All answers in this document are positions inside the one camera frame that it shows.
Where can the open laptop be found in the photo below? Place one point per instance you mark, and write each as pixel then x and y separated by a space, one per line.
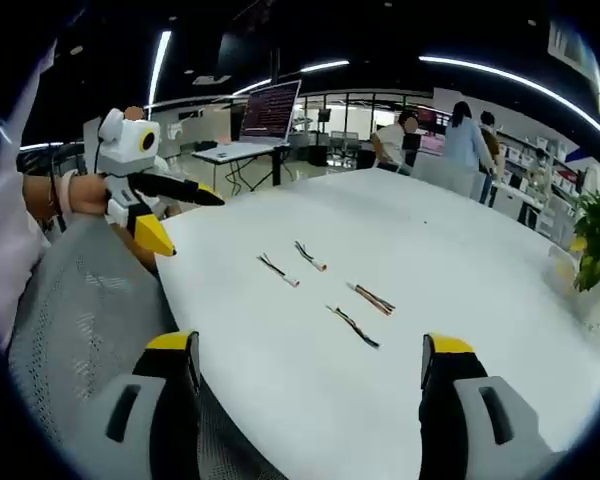
pixel 270 112

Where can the person's light clothing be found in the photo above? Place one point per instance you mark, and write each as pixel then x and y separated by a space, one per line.
pixel 10 240

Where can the pink wrist band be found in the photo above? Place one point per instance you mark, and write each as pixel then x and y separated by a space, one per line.
pixel 67 192

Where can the white storage shelves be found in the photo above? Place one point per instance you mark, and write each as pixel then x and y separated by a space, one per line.
pixel 535 175

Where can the white folding table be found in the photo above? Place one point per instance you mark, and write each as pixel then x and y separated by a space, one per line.
pixel 240 150

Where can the long ceiling light strip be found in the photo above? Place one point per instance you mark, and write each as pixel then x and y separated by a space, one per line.
pixel 520 82

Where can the green potted plant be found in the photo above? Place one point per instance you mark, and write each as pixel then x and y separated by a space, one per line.
pixel 597 235

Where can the grey mesh office chair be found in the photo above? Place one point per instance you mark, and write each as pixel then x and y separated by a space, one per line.
pixel 90 310

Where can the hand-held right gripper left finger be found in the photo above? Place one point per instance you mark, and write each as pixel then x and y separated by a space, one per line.
pixel 150 415

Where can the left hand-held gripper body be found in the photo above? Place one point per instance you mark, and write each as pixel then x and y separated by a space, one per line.
pixel 125 145

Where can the short ceiling light strip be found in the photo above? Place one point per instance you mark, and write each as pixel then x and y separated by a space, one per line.
pixel 325 66

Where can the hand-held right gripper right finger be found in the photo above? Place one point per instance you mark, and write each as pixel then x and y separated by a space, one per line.
pixel 460 425

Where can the person's left hand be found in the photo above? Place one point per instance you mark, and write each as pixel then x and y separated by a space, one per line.
pixel 90 194

